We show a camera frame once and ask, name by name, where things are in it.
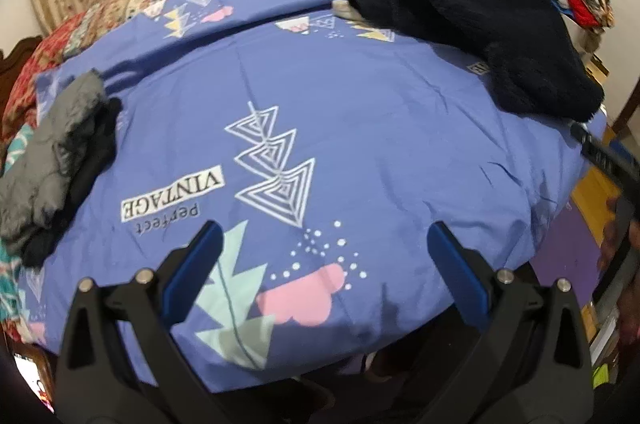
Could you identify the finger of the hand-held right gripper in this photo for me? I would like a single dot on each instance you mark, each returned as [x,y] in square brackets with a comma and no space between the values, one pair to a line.
[602,156]

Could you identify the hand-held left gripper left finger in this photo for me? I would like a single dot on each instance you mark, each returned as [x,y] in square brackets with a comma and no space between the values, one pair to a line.
[192,276]

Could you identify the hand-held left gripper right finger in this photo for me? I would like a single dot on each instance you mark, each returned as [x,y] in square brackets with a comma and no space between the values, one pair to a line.
[460,276]

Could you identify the dark navy fleece garment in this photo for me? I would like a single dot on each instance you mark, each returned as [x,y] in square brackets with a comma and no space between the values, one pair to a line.
[475,14]

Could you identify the purple floor mat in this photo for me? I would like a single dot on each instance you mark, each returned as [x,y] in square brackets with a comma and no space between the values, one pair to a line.
[570,244]

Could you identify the black garment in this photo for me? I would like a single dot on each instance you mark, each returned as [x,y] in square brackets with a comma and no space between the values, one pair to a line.
[102,139]

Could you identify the teal patterned cloth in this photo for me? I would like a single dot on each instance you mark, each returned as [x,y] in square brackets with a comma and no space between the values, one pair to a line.
[10,284]

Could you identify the grey padded garment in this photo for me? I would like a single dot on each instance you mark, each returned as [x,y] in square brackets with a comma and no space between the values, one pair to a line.
[45,154]

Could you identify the blue printed bedsheet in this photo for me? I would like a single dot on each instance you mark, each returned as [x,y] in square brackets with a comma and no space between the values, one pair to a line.
[375,104]

